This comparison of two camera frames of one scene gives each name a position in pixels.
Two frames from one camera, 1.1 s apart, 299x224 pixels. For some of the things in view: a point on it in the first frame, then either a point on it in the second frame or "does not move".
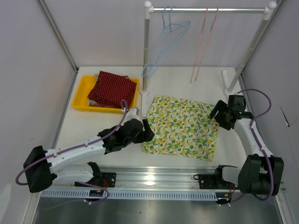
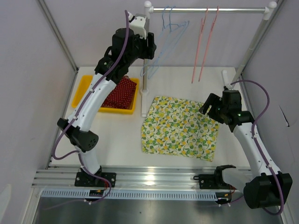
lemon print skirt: [181, 127] does not move
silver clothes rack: [268, 12] does not move
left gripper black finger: [148, 134] to [152, 47]
